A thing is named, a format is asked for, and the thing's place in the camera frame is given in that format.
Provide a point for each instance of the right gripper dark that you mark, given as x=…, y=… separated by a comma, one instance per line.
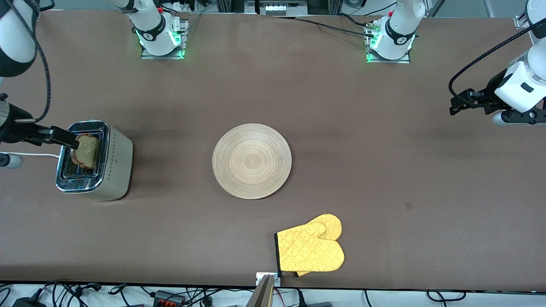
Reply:
x=16, y=128

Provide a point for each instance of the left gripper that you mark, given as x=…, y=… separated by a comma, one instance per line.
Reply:
x=491, y=94

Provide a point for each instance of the brown-crusted bread slice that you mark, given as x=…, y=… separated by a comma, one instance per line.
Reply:
x=88, y=152

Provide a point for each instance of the round pale bamboo plate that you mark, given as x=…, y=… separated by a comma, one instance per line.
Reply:
x=251, y=161

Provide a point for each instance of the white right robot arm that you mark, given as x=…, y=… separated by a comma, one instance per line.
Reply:
x=153, y=25

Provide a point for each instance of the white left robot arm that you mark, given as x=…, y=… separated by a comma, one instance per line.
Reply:
x=399, y=30

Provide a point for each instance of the chrome two-slot toaster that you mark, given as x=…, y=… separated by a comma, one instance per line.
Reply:
x=115, y=170

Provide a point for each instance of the black power adapter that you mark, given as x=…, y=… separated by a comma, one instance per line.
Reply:
x=27, y=302

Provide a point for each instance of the yellow quilted oven mitt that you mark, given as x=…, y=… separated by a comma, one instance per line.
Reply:
x=332, y=224
x=311, y=251

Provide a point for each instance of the black plug with red tabs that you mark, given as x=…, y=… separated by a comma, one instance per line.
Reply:
x=168, y=297

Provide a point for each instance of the white power strip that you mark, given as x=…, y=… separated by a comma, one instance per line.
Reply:
x=275, y=8

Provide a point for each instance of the aluminium profile bar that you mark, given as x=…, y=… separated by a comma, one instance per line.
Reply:
x=261, y=294

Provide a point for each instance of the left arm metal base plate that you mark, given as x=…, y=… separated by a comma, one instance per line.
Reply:
x=386, y=61

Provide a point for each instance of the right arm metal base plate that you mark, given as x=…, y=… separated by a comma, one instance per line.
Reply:
x=184, y=38

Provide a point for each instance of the small metal edge bracket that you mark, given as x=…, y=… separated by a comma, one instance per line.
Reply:
x=278, y=279

